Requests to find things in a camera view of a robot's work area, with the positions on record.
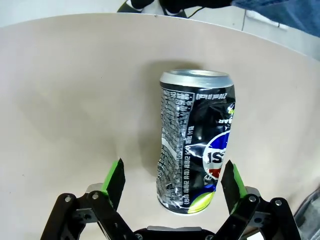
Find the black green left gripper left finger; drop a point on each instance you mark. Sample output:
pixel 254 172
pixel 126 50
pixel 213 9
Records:
pixel 110 195

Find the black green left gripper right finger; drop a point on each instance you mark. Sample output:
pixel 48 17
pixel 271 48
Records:
pixel 237 197

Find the crushed black Pepsi can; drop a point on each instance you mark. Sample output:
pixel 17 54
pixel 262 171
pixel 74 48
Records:
pixel 190 140

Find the grey fabric basket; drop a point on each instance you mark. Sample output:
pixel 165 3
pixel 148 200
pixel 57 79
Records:
pixel 308 212

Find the blue jeans leg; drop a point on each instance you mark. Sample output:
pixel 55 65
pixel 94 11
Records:
pixel 280 15

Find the black bag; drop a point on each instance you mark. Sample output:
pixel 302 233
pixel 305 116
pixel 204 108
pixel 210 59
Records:
pixel 175 5

